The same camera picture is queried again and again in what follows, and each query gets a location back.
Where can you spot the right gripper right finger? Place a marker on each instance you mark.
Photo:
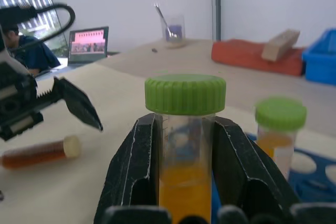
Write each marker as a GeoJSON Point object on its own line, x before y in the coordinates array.
{"type": "Point", "coordinates": [244, 169]}

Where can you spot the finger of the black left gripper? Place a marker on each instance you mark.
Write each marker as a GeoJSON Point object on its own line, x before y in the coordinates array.
{"type": "Point", "coordinates": [78, 103]}

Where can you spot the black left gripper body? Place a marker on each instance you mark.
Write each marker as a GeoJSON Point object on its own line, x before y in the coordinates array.
{"type": "Point", "coordinates": [15, 95]}

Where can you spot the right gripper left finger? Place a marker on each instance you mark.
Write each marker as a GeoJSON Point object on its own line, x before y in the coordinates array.
{"type": "Point", "coordinates": [123, 171]}

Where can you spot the green-capped yellow liquid tube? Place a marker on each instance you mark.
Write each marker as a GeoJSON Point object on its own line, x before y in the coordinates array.
{"type": "Point", "coordinates": [281, 113]}
{"type": "Point", "coordinates": [183, 93]}

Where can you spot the blue test tube rack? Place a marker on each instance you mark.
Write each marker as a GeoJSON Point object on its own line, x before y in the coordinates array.
{"type": "Point", "coordinates": [315, 184]}

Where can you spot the person in dark shirt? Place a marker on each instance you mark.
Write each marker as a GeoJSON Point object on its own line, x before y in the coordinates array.
{"type": "Point", "coordinates": [39, 56]}

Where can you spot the open laptop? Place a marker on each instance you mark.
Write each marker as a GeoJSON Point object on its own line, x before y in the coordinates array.
{"type": "Point", "coordinates": [88, 44]}

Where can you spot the cream-capped brown liquid tube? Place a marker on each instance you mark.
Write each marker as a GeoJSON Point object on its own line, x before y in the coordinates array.
{"type": "Point", "coordinates": [34, 154]}

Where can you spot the small dark object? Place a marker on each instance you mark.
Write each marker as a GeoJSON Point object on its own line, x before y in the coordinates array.
{"type": "Point", "coordinates": [155, 49]}

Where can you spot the round beige coaster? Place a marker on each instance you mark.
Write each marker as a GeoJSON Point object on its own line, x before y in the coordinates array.
{"type": "Point", "coordinates": [176, 45]}

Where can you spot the orange-red folded cloth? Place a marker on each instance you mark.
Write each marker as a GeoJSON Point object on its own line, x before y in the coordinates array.
{"type": "Point", "coordinates": [241, 54]}

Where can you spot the metal spoon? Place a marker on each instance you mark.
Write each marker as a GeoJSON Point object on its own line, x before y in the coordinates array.
{"type": "Point", "coordinates": [162, 19]}

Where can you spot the clear glass beaker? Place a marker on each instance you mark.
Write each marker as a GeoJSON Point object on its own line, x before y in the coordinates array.
{"type": "Point", "coordinates": [179, 28]}

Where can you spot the light wooden block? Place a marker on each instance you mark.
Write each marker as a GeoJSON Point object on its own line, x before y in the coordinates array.
{"type": "Point", "coordinates": [281, 44]}

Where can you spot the blue plastic bin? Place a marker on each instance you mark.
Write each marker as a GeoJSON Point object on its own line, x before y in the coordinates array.
{"type": "Point", "coordinates": [321, 61]}

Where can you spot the grey vertical post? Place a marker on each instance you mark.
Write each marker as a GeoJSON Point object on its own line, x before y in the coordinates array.
{"type": "Point", "coordinates": [217, 6]}

